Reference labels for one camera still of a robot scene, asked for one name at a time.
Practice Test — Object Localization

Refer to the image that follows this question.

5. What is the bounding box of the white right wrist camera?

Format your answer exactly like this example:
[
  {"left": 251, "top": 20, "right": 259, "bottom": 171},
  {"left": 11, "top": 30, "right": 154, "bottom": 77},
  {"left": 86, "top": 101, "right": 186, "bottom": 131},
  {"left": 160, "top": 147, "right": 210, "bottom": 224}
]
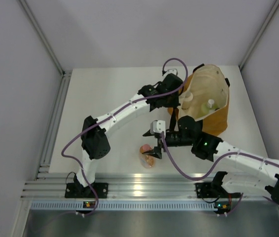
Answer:
[{"left": 150, "top": 120, "right": 166, "bottom": 135}]

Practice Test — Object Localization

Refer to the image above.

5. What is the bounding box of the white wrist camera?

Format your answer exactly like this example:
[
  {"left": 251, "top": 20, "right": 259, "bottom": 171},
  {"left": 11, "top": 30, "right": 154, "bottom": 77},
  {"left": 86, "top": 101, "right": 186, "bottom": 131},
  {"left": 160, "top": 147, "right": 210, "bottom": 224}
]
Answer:
[
  {"left": 150, "top": 120, "right": 166, "bottom": 135},
  {"left": 162, "top": 68, "right": 178, "bottom": 76}
]

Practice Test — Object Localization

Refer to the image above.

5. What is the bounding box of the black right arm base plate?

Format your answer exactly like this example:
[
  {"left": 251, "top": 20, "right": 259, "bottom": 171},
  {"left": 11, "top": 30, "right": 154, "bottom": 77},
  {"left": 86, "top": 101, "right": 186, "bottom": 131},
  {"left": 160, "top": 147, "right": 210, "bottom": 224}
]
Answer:
[{"left": 195, "top": 182, "right": 241, "bottom": 199}]

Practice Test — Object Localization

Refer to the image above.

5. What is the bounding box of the aluminium front rail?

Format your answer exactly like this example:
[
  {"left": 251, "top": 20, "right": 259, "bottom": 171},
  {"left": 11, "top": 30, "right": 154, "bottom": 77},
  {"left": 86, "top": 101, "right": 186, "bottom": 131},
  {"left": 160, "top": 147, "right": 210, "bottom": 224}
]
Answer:
[{"left": 21, "top": 172, "right": 279, "bottom": 201}]

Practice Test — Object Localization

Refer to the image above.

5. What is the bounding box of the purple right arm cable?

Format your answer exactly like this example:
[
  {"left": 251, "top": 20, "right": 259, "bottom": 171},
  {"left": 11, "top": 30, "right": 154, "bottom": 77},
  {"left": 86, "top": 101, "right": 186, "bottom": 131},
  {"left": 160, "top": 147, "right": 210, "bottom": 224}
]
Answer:
[{"left": 161, "top": 132, "right": 279, "bottom": 218}]

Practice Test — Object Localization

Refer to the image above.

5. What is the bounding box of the orange liquid bottle pink cap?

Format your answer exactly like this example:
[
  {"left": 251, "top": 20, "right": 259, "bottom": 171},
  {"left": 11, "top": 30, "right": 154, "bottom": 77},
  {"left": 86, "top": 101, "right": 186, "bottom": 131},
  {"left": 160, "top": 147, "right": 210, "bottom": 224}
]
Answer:
[{"left": 139, "top": 144, "right": 155, "bottom": 168}]

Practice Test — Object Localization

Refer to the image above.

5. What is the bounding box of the aluminium frame post right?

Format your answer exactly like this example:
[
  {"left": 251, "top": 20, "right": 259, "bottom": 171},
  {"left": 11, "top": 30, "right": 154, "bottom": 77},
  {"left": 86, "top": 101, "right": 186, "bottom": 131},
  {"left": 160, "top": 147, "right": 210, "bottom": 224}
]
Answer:
[{"left": 238, "top": 0, "right": 279, "bottom": 71}]

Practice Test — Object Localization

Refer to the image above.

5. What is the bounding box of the aluminium frame rail left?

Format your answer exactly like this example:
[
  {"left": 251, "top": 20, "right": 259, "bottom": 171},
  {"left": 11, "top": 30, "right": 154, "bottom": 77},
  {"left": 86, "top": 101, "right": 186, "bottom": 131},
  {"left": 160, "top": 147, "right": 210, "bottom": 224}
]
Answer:
[{"left": 17, "top": 0, "right": 72, "bottom": 173}]

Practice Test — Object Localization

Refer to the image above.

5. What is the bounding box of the white cream bottle beige cap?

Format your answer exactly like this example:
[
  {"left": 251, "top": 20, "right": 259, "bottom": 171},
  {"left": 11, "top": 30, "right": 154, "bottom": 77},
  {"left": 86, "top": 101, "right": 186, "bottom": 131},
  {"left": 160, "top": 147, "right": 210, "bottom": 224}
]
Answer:
[{"left": 179, "top": 91, "right": 194, "bottom": 110}]

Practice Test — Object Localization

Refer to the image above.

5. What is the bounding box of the orange canvas bag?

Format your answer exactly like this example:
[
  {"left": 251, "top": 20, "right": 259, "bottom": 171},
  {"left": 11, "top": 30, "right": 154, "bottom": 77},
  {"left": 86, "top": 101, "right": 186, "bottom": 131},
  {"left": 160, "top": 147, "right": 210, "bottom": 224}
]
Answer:
[{"left": 168, "top": 64, "right": 230, "bottom": 136}]

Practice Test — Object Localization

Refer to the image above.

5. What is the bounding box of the slotted grey cable duct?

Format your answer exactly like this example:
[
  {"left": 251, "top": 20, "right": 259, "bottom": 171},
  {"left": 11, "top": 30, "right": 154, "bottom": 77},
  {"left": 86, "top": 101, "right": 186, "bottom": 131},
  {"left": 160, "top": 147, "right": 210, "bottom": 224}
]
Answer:
[{"left": 31, "top": 200, "right": 217, "bottom": 211}]

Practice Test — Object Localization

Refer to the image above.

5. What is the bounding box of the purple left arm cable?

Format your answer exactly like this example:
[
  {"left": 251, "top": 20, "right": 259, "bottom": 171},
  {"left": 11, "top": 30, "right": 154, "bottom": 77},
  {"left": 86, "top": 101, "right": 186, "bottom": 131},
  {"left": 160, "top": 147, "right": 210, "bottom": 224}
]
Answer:
[{"left": 61, "top": 58, "right": 189, "bottom": 218}]

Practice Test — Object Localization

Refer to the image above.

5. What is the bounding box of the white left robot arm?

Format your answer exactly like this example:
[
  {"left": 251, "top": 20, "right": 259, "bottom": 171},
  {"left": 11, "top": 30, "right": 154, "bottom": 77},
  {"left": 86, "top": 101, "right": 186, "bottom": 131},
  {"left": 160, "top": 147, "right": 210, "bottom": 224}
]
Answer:
[{"left": 75, "top": 73, "right": 183, "bottom": 198}]

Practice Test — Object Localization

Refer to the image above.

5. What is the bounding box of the green lotion pump bottle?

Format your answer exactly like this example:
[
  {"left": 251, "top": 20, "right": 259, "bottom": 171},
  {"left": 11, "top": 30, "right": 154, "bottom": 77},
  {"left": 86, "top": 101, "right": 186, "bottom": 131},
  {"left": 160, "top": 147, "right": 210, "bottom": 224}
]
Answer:
[{"left": 200, "top": 99, "right": 218, "bottom": 117}]

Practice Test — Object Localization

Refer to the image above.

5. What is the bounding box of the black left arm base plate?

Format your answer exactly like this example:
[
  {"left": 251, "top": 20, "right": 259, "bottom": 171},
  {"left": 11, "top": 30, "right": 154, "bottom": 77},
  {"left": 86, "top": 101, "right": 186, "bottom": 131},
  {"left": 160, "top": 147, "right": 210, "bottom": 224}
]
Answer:
[{"left": 65, "top": 182, "right": 108, "bottom": 198}]

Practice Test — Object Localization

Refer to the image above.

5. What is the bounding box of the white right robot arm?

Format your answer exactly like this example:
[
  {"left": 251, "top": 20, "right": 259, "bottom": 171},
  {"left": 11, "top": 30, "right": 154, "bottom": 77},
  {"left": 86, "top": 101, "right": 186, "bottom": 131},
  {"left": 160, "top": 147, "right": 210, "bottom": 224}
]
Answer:
[{"left": 143, "top": 116, "right": 279, "bottom": 205}]

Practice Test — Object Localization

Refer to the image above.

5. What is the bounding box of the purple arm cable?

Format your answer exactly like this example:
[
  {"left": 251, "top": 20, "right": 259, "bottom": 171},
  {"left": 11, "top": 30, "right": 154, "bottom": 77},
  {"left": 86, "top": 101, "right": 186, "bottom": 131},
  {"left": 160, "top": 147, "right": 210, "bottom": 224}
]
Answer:
[
  {"left": 161, "top": 132, "right": 279, "bottom": 218},
  {"left": 61, "top": 58, "right": 189, "bottom": 218}
]

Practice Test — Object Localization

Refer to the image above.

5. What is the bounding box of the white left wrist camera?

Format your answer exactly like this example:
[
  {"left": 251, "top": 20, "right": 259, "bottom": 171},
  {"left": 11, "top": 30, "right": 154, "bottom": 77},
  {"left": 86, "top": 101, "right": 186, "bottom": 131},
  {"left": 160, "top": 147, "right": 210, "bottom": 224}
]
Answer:
[{"left": 162, "top": 68, "right": 178, "bottom": 76}]

